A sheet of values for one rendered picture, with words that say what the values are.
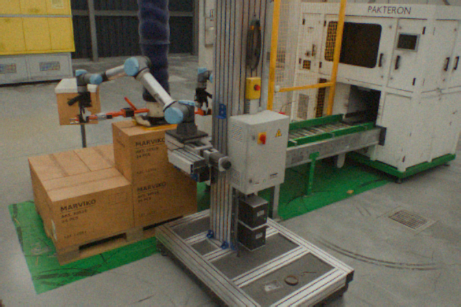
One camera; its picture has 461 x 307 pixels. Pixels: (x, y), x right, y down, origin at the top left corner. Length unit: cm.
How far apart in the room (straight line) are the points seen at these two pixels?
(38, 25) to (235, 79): 817
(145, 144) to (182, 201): 66
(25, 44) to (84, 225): 746
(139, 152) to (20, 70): 745
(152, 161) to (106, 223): 60
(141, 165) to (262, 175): 107
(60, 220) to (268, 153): 160
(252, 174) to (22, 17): 838
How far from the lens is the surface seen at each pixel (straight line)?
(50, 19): 1036
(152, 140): 315
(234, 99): 250
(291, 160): 393
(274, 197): 367
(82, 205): 314
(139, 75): 266
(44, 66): 1045
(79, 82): 302
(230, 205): 277
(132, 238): 343
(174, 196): 343
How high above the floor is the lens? 189
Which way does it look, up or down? 20 degrees down
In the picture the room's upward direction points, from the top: 2 degrees clockwise
